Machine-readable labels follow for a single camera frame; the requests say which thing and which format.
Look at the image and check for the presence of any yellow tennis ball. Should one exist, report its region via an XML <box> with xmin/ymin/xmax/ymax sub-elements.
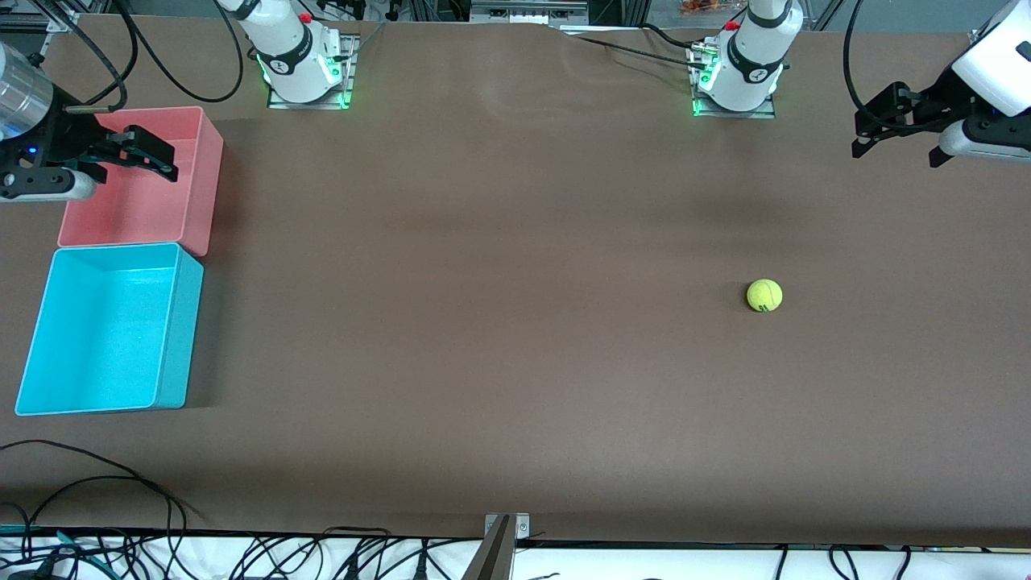
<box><xmin>747</xmin><ymin>279</ymin><xmax>784</xmax><ymax>313</ymax></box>

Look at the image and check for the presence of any pink plastic bin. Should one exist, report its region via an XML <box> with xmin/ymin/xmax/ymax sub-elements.
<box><xmin>58</xmin><ymin>106</ymin><xmax>225</xmax><ymax>257</ymax></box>

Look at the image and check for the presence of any blue plastic bin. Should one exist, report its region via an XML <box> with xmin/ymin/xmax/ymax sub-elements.
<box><xmin>15</xmin><ymin>242</ymin><xmax>205</xmax><ymax>416</ymax></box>

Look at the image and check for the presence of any grey power strip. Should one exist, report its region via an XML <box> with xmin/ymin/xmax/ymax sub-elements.
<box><xmin>470</xmin><ymin>2</ymin><xmax>590</xmax><ymax>25</ymax></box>

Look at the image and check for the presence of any grey metal bar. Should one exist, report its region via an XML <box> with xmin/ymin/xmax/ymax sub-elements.
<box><xmin>462</xmin><ymin>516</ymin><xmax>516</xmax><ymax>580</ymax></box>

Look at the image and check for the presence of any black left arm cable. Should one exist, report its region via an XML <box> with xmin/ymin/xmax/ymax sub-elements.
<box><xmin>843</xmin><ymin>0</ymin><xmax>913</xmax><ymax>135</ymax></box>

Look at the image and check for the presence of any black looping right arm cable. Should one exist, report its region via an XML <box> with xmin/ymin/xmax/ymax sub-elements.
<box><xmin>113</xmin><ymin>0</ymin><xmax>245</xmax><ymax>104</ymax></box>

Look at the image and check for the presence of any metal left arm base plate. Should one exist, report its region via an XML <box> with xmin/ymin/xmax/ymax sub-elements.
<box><xmin>691</xmin><ymin>40</ymin><xmax>778</xmax><ymax>120</ymax></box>

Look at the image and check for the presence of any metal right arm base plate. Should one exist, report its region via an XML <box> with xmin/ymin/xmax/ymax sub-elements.
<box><xmin>267</xmin><ymin>34</ymin><xmax>359</xmax><ymax>110</ymax></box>

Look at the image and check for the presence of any black cable to arm base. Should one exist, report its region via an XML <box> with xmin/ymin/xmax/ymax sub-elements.
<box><xmin>564</xmin><ymin>28</ymin><xmax>711</xmax><ymax>69</ymax></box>

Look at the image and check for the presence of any thin black table cable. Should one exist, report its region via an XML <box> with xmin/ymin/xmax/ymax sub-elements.
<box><xmin>0</xmin><ymin>439</ymin><xmax>188</xmax><ymax>534</ymax></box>
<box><xmin>23</xmin><ymin>475</ymin><xmax>202</xmax><ymax>532</ymax></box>

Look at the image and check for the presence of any white ledge with cables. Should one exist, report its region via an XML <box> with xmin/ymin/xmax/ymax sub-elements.
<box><xmin>0</xmin><ymin>528</ymin><xmax>1031</xmax><ymax>580</ymax></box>

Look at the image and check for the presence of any silver metal bracket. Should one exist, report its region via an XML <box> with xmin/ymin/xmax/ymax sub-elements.
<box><xmin>485</xmin><ymin>513</ymin><xmax>531</xmax><ymax>539</ymax></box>

